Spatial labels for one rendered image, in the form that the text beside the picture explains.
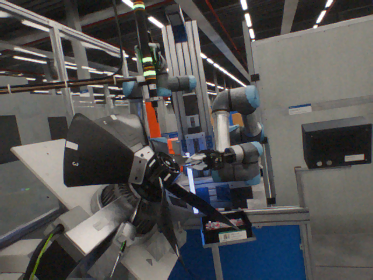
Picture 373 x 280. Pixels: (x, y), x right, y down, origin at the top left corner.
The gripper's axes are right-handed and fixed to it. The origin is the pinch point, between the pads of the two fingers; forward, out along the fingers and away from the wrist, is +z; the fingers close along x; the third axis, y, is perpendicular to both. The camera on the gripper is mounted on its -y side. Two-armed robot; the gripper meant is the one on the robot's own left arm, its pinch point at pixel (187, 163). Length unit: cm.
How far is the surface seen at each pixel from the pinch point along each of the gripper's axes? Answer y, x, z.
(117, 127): -7.4, -19.4, 25.5
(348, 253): -42, 124, -154
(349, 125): 25, -8, -66
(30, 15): -67, -79, 52
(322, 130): 18, -7, -57
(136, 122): -9.5, -20.1, 17.3
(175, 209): 6.4, 15.6, 10.1
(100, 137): 18.9, -20.1, 34.4
